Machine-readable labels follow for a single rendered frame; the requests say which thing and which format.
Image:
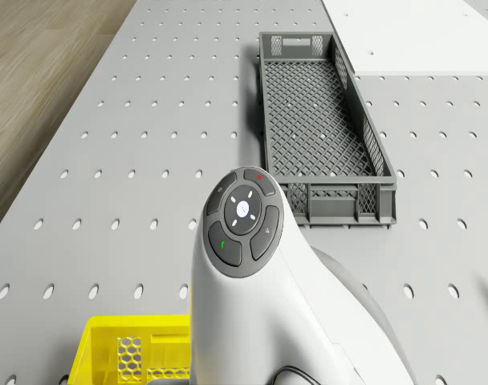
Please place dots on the yellow basket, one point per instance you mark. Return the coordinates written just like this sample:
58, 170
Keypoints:
103, 353

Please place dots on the white board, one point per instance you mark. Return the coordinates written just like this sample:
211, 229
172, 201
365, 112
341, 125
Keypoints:
408, 36

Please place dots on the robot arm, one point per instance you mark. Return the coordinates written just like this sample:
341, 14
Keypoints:
268, 305

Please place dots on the dark grey basket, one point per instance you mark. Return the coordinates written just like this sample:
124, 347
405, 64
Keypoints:
320, 120

